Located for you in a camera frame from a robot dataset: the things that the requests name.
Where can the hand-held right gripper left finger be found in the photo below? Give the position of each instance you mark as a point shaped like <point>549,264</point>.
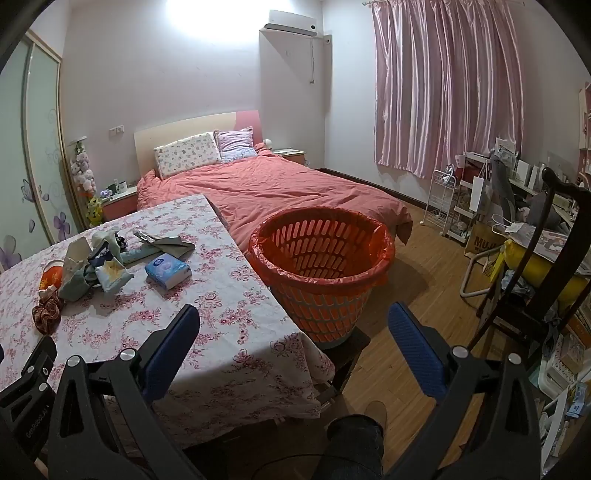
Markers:
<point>171,353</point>

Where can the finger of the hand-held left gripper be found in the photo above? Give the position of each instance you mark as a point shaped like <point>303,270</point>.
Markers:
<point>41,364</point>

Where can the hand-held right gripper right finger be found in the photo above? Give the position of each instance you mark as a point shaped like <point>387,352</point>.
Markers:
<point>415,353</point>

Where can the brown scrunchie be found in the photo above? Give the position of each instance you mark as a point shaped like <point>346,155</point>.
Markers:
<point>46,314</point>

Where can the blue tissue packet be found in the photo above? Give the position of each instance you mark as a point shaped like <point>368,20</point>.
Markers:
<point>168,271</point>

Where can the mint green cloth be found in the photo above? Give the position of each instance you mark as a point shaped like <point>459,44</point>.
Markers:
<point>76,286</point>

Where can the orange round lid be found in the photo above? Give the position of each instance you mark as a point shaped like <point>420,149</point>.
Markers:
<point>51,277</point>

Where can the orange plastic laundry basket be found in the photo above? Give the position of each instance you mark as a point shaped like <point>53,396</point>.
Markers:
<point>323,318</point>

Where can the pale blue cloth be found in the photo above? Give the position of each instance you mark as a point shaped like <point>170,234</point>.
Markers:
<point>141,254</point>

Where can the olive cloth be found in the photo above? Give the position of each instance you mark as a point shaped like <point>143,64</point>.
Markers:
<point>175,247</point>

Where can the silver wrapper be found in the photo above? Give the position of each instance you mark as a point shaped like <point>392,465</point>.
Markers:
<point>147,236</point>

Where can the dark blue packet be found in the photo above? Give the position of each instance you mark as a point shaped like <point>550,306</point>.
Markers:
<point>98,257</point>

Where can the black floral cloth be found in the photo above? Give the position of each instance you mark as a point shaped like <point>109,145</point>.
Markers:
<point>120,242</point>

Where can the floral tablecloth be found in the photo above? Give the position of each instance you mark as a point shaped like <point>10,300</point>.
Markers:
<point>207,323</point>

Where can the dark wooden stool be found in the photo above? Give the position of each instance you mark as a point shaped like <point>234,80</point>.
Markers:
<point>348,350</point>

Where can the brown slipper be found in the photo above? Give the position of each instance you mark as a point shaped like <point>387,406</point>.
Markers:
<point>377,413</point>

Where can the person's leg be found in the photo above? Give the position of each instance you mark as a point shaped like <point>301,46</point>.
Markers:
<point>351,447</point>

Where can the brown paper bag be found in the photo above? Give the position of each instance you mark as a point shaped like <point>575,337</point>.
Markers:
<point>482,240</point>

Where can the red nightstand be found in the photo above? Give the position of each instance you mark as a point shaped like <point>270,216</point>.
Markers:
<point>119,205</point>

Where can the yellow cushion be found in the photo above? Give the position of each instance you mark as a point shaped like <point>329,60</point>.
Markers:
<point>554,270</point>

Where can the yellow green plush toy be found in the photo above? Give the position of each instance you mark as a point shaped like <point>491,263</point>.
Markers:
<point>95,210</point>

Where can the white paper bag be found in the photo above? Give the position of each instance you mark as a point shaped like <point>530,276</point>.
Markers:
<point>478,191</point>

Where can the green white mug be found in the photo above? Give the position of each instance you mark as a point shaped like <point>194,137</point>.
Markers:
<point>122,186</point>

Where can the dark wooden chair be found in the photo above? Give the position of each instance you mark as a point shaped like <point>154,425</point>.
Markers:
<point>540,230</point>

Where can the red duvet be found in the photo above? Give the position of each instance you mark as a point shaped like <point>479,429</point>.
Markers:
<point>277,189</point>

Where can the floral pillow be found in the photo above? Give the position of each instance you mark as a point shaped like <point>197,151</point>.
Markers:
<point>187,154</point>

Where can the stack of plush toys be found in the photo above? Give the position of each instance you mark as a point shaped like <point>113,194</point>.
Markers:
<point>83,166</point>

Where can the pink striped pillow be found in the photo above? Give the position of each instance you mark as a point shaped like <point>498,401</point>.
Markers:
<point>235,144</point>

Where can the beige pink headboard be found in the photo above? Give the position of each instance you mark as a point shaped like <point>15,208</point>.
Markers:
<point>184,129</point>

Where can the wardrobe with purple flowers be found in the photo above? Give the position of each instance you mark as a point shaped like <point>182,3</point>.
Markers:
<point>41,138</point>

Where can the pink white nightstand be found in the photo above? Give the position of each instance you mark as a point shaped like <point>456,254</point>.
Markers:
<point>291,154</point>

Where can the pink striped curtain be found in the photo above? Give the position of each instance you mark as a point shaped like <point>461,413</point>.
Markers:
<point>443,83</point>

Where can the curtain rod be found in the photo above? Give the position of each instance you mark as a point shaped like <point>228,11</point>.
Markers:
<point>374,3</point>

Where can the white air conditioner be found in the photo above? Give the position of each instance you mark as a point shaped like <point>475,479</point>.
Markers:
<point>293,23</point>

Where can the white tube frame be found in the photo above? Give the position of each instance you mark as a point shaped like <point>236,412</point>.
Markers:
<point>471,277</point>

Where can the white wall socket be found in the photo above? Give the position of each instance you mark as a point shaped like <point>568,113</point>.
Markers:
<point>117,131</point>

